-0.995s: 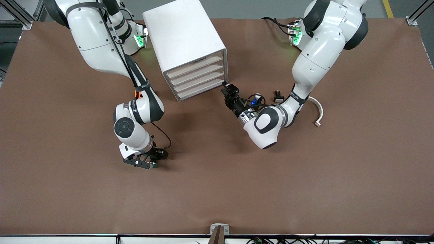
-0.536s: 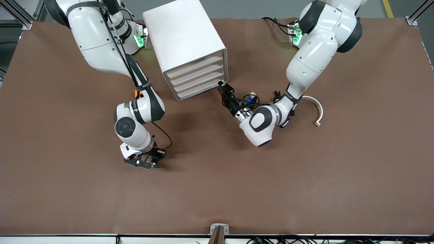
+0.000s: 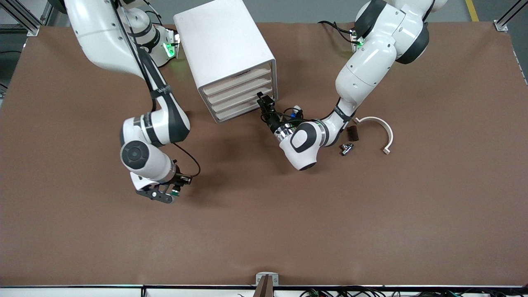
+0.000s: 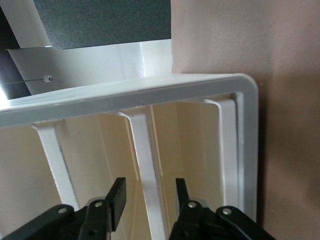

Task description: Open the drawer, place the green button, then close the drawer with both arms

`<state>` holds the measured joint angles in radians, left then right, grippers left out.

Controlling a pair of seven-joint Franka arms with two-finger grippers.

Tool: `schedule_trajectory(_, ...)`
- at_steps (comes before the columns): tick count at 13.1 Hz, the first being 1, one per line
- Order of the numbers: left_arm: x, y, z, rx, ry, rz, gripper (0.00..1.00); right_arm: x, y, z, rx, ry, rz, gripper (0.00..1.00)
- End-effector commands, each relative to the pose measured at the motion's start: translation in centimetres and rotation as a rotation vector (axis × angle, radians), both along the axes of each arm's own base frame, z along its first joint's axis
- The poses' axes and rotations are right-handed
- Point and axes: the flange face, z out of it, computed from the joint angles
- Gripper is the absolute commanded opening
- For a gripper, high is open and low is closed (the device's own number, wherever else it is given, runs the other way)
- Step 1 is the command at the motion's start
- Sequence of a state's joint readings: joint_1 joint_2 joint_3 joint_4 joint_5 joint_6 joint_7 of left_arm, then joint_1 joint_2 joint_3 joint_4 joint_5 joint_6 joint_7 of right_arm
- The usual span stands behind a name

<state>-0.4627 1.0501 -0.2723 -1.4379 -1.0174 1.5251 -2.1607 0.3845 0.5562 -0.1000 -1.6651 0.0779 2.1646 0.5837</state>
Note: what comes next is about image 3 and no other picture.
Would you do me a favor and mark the white curved plastic clamp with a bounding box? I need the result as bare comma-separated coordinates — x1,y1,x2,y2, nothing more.
354,116,394,156

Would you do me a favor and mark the white table edge rail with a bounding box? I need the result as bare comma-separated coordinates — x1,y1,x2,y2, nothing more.
0,285,528,297

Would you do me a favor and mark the grey metal table bracket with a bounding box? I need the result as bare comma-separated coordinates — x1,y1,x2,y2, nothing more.
256,272,279,286

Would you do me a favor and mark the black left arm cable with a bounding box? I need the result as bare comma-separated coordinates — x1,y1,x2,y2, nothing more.
274,106,337,124

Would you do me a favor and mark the brown table mat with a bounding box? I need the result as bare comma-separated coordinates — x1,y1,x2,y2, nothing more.
0,21,528,287

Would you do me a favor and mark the aluminium frame profile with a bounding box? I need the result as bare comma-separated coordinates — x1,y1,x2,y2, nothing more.
493,0,528,32
0,0,57,38

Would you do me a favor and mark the brown post under bracket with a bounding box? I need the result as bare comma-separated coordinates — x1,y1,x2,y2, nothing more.
253,276,274,297

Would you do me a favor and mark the black base power cable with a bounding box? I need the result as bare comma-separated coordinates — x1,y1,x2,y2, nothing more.
317,20,356,44

